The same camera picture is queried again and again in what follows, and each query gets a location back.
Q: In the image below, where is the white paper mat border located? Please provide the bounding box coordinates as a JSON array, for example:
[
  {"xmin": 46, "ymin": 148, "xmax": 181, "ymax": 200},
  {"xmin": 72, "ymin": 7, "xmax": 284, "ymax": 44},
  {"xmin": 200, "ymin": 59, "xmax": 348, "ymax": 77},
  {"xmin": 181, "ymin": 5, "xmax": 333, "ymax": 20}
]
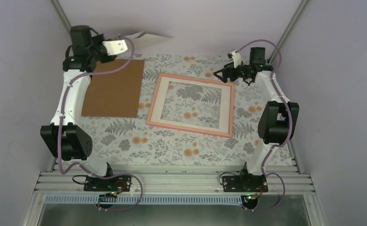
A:
[{"xmin": 149, "ymin": 76, "xmax": 232, "ymax": 135}]

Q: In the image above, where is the sunset photo print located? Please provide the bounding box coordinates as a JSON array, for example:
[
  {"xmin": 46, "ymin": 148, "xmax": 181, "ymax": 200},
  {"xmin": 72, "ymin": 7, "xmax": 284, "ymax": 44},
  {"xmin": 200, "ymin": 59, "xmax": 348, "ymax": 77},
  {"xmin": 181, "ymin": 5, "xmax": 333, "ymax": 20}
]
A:
[{"xmin": 126, "ymin": 31, "xmax": 171, "ymax": 49}]

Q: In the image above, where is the brown cardboard backing board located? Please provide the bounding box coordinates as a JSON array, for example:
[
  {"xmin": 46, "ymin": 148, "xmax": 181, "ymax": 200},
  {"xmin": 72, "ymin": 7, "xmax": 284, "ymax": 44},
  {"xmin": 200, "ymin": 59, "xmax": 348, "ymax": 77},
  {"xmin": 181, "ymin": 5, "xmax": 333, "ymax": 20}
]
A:
[{"xmin": 82, "ymin": 60, "xmax": 145, "ymax": 118}]

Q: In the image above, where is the pink wooden picture frame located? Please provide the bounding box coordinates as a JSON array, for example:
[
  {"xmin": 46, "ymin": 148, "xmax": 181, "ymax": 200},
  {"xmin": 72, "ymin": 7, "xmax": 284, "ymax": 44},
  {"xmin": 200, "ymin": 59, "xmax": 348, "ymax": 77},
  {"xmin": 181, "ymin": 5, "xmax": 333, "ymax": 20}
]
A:
[{"xmin": 146, "ymin": 73, "xmax": 236, "ymax": 139}]

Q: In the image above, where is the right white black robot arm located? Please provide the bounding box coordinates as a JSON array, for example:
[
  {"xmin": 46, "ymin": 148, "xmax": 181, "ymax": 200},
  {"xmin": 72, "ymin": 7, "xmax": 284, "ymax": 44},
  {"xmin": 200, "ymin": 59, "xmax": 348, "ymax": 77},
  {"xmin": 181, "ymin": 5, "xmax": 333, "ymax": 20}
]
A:
[{"xmin": 214, "ymin": 47, "xmax": 299, "ymax": 192}]

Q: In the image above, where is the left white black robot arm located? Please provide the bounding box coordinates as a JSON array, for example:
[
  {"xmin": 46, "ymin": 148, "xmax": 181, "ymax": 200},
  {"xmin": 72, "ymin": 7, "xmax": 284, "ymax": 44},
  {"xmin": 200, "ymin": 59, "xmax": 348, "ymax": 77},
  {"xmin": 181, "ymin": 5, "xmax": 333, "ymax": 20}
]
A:
[{"xmin": 40, "ymin": 25, "xmax": 115, "ymax": 191}]

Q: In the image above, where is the floral patterned table mat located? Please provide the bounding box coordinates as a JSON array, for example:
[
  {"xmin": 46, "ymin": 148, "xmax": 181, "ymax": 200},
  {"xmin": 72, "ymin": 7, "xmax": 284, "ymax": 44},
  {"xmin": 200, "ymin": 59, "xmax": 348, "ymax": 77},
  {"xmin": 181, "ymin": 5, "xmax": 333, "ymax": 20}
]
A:
[{"xmin": 81, "ymin": 54, "xmax": 265, "ymax": 166}]

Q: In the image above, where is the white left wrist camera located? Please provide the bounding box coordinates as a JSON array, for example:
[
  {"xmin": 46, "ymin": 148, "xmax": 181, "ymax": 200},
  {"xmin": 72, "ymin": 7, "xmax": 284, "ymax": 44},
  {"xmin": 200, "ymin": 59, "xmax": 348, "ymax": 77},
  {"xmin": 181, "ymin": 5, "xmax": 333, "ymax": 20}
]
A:
[{"xmin": 102, "ymin": 40, "xmax": 128, "ymax": 56}]

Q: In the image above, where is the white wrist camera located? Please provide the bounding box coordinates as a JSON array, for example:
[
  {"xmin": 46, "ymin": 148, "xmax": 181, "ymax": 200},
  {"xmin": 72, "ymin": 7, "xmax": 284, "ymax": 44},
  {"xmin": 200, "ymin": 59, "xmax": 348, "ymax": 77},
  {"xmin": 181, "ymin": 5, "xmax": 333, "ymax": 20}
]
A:
[
  {"xmin": 228, "ymin": 50, "xmax": 242, "ymax": 68},
  {"xmin": 102, "ymin": 40, "xmax": 128, "ymax": 56}
]

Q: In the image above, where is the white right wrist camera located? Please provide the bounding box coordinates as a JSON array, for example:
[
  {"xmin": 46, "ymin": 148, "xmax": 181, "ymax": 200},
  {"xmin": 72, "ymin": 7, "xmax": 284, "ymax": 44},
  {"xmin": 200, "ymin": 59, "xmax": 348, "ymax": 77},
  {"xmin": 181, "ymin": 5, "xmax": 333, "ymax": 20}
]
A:
[{"xmin": 228, "ymin": 50, "xmax": 242, "ymax": 68}]

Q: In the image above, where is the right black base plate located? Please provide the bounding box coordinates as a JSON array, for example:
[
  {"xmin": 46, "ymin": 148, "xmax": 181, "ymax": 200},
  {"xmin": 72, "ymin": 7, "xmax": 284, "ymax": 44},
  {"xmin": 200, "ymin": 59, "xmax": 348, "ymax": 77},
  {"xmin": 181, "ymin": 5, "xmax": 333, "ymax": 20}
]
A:
[{"xmin": 222, "ymin": 175, "xmax": 269, "ymax": 193}]

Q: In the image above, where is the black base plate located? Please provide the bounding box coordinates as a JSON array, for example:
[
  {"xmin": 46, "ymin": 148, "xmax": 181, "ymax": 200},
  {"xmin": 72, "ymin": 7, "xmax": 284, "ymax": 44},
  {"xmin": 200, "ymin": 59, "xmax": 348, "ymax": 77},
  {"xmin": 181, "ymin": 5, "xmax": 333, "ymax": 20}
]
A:
[
  {"xmin": 222, "ymin": 175, "xmax": 269, "ymax": 193},
  {"xmin": 83, "ymin": 175, "xmax": 131, "ymax": 192}
]

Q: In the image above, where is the aluminium mounting rail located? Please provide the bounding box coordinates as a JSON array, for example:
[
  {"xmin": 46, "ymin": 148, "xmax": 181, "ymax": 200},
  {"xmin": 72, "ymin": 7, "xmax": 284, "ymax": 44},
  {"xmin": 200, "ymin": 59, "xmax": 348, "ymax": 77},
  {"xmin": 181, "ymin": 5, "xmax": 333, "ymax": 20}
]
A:
[{"xmin": 34, "ymin": 165, "xmax": 315, "ymax": 195}]

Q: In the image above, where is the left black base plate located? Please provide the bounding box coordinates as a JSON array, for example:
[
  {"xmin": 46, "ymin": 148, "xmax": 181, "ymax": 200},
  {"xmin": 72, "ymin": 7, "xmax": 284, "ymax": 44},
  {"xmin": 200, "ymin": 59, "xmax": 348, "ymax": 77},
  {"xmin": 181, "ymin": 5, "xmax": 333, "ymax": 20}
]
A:
[{"xmin": 83, "ymin": 175, "xmax": 131, "ymax": 192}]

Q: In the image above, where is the grey slotted cable duct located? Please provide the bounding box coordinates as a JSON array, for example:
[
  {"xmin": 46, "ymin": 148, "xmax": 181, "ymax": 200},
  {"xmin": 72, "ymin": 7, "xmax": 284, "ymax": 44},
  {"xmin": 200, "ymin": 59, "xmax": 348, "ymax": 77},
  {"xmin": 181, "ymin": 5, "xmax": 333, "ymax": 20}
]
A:
[{"xmin": 44, "ymin": 194, "xmax": 243, "ymax": 205}]

